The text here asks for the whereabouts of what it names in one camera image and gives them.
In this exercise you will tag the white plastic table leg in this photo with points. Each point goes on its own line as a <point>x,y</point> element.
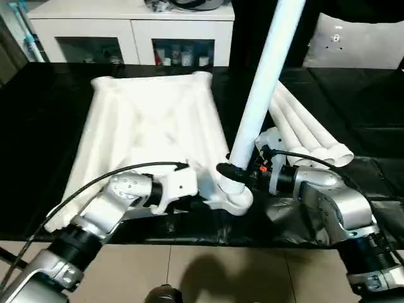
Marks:
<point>284,129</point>
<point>268,79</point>
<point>318,123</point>
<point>303,126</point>

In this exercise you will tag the white plastic table top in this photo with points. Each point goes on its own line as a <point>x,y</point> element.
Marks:
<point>142,110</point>

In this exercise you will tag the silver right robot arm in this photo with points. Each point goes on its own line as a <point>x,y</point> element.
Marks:
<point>347,205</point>

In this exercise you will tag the small white cup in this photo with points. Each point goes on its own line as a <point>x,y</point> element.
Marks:
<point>166,62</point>
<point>204,61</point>

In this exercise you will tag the printed glass jar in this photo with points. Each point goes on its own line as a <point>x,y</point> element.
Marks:
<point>176,57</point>
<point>187,57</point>

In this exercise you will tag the red bottle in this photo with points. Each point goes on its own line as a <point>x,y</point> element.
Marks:
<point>158,58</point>

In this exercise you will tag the black cabinet with gold label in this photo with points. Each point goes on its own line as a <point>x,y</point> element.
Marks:
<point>249,31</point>

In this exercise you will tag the grey cushion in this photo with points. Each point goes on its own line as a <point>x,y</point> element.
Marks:
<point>356,47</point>

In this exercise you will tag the black work mat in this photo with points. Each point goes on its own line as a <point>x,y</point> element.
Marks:
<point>47,126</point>

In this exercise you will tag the white sideboard with glass doors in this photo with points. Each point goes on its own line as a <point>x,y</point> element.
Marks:
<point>142,28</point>

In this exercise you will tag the dark round helmet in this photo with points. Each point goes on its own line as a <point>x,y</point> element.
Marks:
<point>199,3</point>

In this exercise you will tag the grey crumpled cloth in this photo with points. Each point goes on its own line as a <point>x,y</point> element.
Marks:
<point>158,5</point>

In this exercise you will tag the blue and white mop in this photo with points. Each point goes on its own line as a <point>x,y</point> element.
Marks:
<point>31,44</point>

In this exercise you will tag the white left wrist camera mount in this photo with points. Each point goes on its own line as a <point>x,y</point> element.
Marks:
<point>180,183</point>

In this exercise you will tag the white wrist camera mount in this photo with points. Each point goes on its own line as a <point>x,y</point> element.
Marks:
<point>180,183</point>
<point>273,140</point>

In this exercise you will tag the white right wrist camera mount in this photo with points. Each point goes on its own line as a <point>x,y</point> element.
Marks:
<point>273,140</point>

